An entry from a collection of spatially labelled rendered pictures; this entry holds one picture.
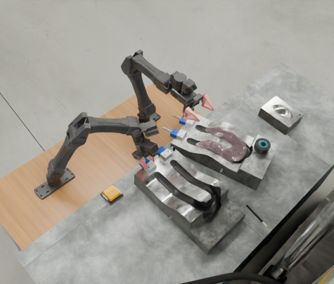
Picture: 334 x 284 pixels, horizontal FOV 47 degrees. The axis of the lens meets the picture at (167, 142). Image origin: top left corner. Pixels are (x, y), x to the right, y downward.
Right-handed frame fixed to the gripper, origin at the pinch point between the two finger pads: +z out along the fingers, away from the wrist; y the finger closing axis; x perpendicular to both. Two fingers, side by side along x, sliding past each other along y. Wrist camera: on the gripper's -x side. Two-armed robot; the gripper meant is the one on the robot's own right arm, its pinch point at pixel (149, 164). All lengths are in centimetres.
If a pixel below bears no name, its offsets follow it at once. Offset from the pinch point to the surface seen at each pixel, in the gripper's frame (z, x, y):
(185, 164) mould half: 7.6, -8.1, 15.2
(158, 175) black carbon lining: 5.4, -4.2, 0.3
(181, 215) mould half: 13.9, -26.6, -8.3
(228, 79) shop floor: 48, 102, 166
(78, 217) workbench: 6.6, 10.1, -39.7
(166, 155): 0.5, -2.1, 9.9
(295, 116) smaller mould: 19, -23, 87
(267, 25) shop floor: 34, 127, 267
